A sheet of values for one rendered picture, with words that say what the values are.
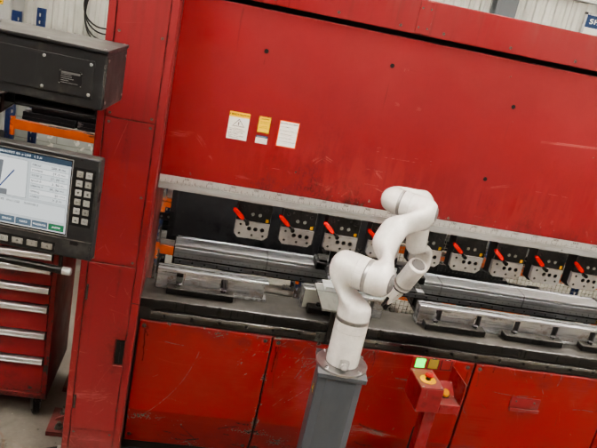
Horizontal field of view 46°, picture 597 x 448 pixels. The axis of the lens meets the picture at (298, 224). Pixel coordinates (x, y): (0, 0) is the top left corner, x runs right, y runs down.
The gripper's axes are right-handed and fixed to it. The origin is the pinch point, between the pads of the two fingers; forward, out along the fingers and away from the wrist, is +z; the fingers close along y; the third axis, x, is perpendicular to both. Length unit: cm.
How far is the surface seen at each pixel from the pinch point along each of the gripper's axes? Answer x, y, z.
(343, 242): -31.2, 7.3, -13.8
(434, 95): -46, -27, -79
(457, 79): -45, -34, -87
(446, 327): 23.9, -22.6, 3.4
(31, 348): -92, 116, 83
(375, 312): -1.8, -1.6, 10.7
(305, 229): -44, 21, -15
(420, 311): 10.8, -18.2, 4.7
